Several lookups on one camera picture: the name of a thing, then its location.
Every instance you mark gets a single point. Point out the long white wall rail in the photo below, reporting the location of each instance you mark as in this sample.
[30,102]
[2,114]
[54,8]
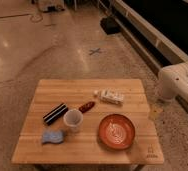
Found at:
[143,36]

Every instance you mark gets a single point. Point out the black box on floor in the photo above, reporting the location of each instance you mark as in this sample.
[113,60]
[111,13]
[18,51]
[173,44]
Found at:
[109,25]

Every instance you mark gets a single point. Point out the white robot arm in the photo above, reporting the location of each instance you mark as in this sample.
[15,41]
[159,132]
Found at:
[173,81]

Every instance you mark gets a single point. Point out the white equipment with cables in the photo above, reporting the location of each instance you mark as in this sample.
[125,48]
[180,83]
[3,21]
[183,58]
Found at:
[49,5]

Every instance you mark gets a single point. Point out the orange ceramic bowl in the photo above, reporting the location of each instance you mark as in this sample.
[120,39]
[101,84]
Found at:
[116,131]

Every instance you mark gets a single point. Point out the blue sponge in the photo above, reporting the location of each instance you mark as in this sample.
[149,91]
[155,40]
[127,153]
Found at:
[54,137]

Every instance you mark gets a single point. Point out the black striped rectangular block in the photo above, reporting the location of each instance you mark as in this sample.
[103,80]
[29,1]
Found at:
[55,114]

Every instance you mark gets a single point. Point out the wooden folding table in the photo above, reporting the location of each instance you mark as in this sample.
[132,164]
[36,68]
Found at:
[84,147]

